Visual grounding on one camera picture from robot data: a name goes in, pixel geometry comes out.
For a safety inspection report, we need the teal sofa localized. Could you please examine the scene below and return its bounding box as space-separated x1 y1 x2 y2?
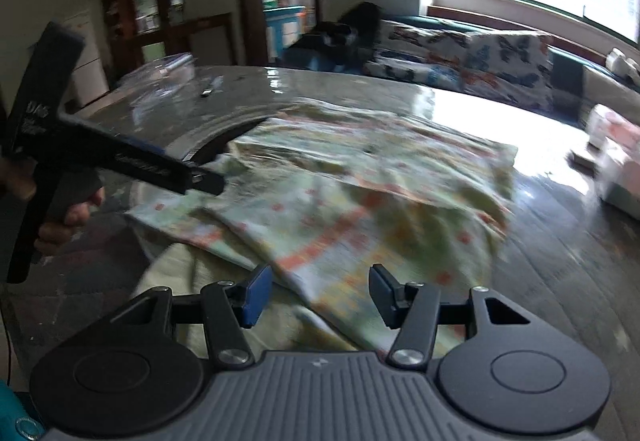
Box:
285 14 640 127

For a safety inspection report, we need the green patterned jacket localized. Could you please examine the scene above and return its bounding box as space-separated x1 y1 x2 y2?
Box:
125 104 518 357

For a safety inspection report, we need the large butterfly print pillow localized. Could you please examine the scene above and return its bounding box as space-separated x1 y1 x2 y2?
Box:
462 32 556 112

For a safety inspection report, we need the wooden glass door cabinet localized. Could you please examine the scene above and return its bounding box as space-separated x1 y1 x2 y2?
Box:
99 0 187 68

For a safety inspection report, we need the blue cabinet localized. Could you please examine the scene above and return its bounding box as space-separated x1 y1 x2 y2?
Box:
262 5 307 63

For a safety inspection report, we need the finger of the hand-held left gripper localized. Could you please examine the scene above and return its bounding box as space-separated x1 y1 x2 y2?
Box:
117 135 168 157
65 115 224 196

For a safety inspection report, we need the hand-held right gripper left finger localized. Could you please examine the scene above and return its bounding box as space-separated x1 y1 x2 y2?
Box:
109 265 273 367

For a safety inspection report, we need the person's left hand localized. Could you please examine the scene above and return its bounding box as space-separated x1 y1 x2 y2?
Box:
37 186 107 258

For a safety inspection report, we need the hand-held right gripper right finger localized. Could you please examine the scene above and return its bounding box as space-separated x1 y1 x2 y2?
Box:
368 263 531 368

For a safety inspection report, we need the clear plastic clamshell container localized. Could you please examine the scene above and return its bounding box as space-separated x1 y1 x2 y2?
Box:
119 52 197 88

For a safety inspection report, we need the teal plastic object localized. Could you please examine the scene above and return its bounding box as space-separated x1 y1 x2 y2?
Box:
0 380 48 441

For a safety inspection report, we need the black clothes pile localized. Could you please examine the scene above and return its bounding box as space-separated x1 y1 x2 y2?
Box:
285 2 386 72

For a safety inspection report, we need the pink tissue pack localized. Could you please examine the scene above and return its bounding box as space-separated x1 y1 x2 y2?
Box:
585 104 640 152

